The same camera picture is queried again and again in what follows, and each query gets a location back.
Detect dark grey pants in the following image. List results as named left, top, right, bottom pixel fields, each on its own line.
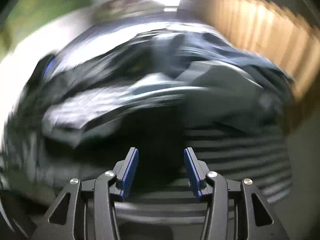
left=1, top=66, right=219, bottom=197

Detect striped blue white bedspread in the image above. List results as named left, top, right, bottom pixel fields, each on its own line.
left=1, top=17, right=291, bottom=239

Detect blue denim jeans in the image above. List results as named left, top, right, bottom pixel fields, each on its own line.
left=131, top=32, right=292, bottom=131

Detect wooden slatted headboard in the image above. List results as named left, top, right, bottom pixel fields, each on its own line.
left=204, top=0, right=320, bottom=100

